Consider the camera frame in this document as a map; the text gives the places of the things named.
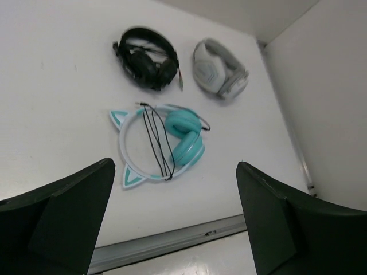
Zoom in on thin black headphone cable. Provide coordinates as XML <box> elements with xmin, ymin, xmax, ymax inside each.
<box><xmin>134</xmin><ymin>101</ymin><xmax>212</xmax><ymax>181</ymax></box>

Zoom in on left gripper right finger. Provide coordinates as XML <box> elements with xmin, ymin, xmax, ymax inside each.
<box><xmin>236</xmin><ymin>162</ymin><xmax>366</xmax><ymax>274</ymax></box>

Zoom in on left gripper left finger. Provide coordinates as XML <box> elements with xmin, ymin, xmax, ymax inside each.
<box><xmin>1</xmin><ymin>158</ymin><xmax>115</xmax><ymax>274</ymax></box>

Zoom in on front aluminium rail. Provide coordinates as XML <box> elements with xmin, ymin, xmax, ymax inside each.
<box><xmin>88</xmin><ymin>215</ymin><xmax>247</xmax><ymax>274</ymax></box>

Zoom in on white grey headphones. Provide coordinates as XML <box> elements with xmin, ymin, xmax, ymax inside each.
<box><xmin>193</xmin><ymin>38</ymin><xmax>249</xmax><ymax>100</ymax></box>

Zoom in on right side aluminium rail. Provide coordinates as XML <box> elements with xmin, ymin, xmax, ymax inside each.
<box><xmin>256</xmin><ymin>39</ymin><xmax>318</xmax><ymax>197</ymax></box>

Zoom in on teal cat ear headphones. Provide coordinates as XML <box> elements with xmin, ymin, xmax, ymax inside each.
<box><xmin>109</xmin><ymin>102</ymin><xmax>211</xmax><ymax>189</ymax></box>

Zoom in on black headphones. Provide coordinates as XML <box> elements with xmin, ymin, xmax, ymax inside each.
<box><xmin>112</xmin><ymin>27</ymin><xmax>184</xmax><ymax>91</ymax></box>

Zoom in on aluminium rail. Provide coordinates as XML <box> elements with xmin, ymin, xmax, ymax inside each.
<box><xmin>88</xmin><ymin>215</ymin><xmax>247</xmax><ymax>274</ymax></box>
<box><xmin>256</xmin><ymin>39</ymin><xmax>318</xmax><ymax>197</ymax></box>

